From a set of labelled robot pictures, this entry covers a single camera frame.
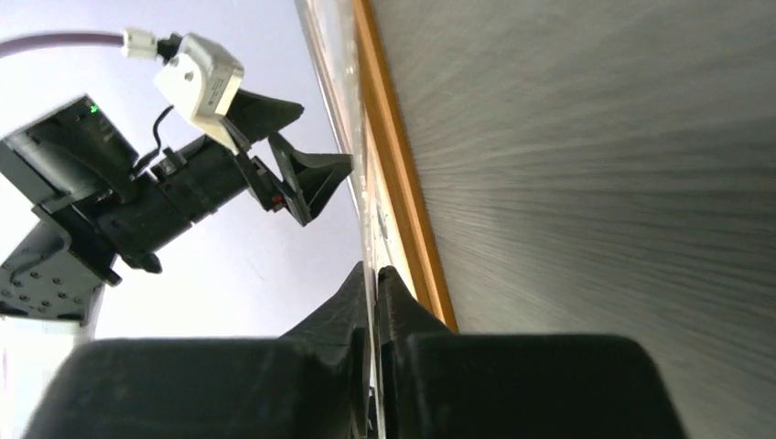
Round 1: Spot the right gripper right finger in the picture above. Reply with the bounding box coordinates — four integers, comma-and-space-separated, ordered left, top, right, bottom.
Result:
376, 266, 686, 438

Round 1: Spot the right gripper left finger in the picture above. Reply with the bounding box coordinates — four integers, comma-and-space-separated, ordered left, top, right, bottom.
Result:
25, 263, 369, 438

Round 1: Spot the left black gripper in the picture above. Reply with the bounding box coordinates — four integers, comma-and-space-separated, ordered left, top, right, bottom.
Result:
121, 89, 353, 273

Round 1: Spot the orange wooden picture frame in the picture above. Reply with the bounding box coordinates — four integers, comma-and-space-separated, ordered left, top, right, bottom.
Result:
352, 1, 458, 332

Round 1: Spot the clear acrylic sheet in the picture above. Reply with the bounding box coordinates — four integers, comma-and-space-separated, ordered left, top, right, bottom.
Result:
295, 0, 387, 438

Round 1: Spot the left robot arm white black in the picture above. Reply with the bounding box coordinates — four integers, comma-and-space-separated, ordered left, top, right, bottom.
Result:
1, 91, 352, 325

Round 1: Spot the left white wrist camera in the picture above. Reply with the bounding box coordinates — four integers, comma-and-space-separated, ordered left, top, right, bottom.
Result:
154, 33, 244, 155

